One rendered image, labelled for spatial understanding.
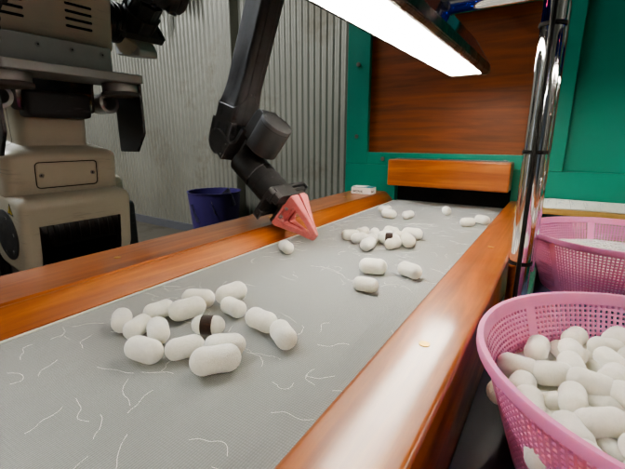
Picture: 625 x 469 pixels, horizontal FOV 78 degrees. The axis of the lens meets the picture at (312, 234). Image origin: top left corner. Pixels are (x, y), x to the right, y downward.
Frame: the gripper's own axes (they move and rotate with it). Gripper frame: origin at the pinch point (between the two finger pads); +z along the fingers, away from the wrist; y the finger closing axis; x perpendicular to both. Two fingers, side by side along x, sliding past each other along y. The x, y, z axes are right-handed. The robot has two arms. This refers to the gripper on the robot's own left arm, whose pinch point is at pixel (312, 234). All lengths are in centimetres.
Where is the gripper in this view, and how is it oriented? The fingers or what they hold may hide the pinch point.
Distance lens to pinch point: 65.5
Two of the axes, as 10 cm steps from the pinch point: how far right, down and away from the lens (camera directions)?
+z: 6.5, 7.2, -2.5
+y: 5.4, -2.0, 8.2
